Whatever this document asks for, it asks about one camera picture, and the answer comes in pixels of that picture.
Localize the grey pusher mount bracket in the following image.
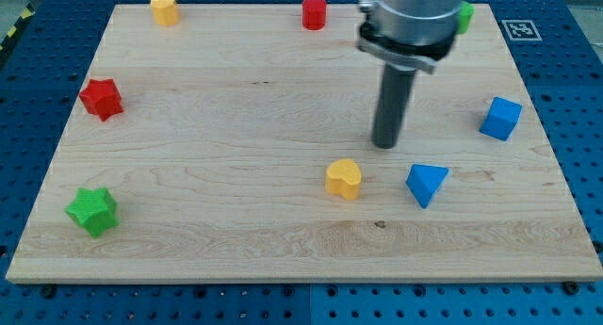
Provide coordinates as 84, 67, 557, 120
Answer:
356, 22, 456, 74

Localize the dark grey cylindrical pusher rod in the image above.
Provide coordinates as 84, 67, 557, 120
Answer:
371, 64, 416, 149

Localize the blue triangle block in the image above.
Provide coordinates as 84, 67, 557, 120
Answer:
406, 164, 449, 208

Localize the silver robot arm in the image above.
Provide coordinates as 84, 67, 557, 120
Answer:
356, 0, 464, 149

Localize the blue cube block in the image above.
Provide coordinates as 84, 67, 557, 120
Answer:
480, 97, 523, 141

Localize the white fiducial marker tag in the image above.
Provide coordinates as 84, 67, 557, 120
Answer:
502, 19, 542, 41

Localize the yellow heart block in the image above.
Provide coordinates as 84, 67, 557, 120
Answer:
325, 158, 362, 200

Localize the red cylinder block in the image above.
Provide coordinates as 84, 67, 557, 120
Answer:
301, 0, 327, 30

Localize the wooden board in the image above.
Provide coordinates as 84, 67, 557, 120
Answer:
7, 4, 602, 284

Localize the yellow hexagon block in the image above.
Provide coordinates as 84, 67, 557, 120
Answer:
150, 0, 180, 26

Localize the red star block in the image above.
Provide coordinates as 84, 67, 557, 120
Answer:
78, 79, 123, 122

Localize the green star block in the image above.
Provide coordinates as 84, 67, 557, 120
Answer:
65, 187, 120, 238

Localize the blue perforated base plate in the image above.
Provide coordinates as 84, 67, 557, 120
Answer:
1, 0, 602, 324

